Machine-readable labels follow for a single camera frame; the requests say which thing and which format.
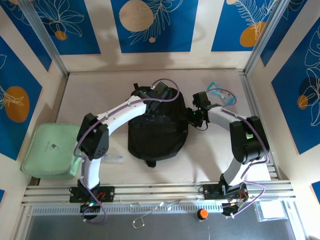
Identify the black backpack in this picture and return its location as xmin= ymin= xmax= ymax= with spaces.
xmin=127 ymin=83 xmax=190 ymax=168

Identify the blue blister pack of supplies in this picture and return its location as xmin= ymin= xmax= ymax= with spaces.
xmin=206 ymin=81 xmax=238 ymax=106

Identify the mint green pencil case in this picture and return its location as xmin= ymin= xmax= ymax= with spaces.
xmin=20 ymin=123 xmax=81 ymax=180

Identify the clear plastic pen package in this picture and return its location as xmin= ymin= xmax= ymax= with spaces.
xmin=103 ymin=154 xmax=125 ymax=165

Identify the black connector box with lights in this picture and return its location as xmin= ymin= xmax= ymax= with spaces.
xmin=79 ymin=201 xmax=101 ymax=214
xmin=221 ymin=199 xmax=249 ymax=216

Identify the orange emergency stop button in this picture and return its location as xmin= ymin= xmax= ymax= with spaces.
xmin=194 ymin=209 xmax=209 ymax=223

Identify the aluminium side rail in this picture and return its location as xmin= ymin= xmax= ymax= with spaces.
xmin=238 ymin=69 xmax=280 ymax=180

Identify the blue floral wall poster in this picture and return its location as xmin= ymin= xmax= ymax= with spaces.
xmin=111 ymin=0 xmax=200 ymax=54
xmin=0 ymin=0 xmax=53 ymax=72
xmin=271 ymin=23 xmax=320 ymax=155
xmin=23 ymin=0 xmax=102 ymax=56
xmin=0 ymin=34 xmax=43 ymax=161
xmin=259 ymin=0 xmax=320 ymax=67
xmin=211 ymin=0 xmax=283 ymax=53

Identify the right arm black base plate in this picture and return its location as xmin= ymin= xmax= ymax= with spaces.
xmin=203 ymin=184 xmax=250 ymax=201

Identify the aluminium corner post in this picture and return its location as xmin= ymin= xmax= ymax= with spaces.
xmin=18 ymin=0 xmax=70 ymax=77
xmin=243 ymin=0 xmax=295 ymax=76

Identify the aluminium rail frame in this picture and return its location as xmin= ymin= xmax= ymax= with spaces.
xmin=21 ymin=179 xmax=298 ymax=206

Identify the thin grey wire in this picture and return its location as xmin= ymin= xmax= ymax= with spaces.
xmin=129 ymin=199 xmax=182 ymax=213

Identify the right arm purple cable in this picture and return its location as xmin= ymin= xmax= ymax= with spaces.
xmin=209 ymin=88 xmax=271 ymax=219

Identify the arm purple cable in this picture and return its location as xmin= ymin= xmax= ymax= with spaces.
xmin=209 ymin=88 xmax=271 ymax=219
xmin=73 ymin=78 xmax=180 ymax=225

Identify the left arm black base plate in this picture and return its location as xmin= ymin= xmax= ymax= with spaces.
xmin=69 ymin=186 xmax=115 ymax=203

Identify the slotted grey cable duct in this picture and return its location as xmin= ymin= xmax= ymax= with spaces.
xmin=31 ymin=203 xmax=226 ymax=216

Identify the metal wire hook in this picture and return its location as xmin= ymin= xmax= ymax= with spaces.
xmin=133 ymin=211 xmax=154 ymax=229

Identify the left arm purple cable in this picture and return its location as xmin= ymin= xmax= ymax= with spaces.
xmin=73 ymin=78 xmax=180 ymax=225

